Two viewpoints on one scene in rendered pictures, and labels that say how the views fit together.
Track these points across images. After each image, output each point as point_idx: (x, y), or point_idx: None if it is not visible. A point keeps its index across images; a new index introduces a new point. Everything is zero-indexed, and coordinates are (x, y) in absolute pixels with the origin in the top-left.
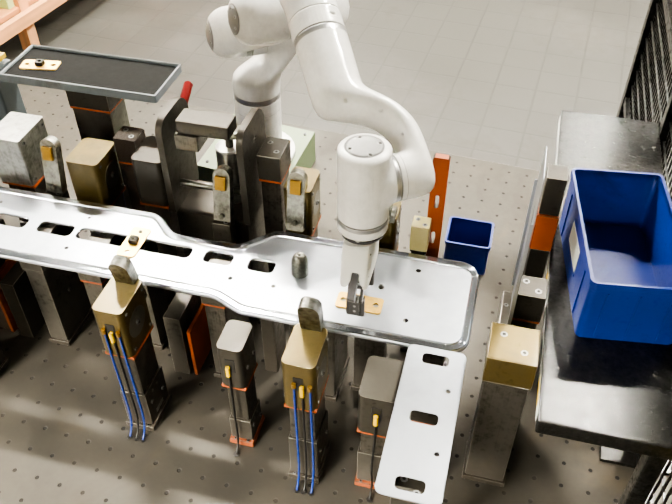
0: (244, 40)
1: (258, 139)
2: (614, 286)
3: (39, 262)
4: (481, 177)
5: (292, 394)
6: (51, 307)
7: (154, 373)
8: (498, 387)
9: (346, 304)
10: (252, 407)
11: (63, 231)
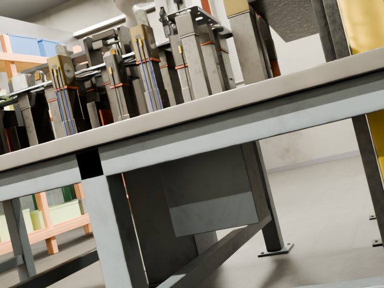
0: (118, 0)
1: None
2: None
3: (27, 87)
4: None
5: (137, 50)
6: (33, 133)
7: (80, 118)
8: (236, 18)
9: (164, 31)
10: (130, 110)
11: (42, 99)
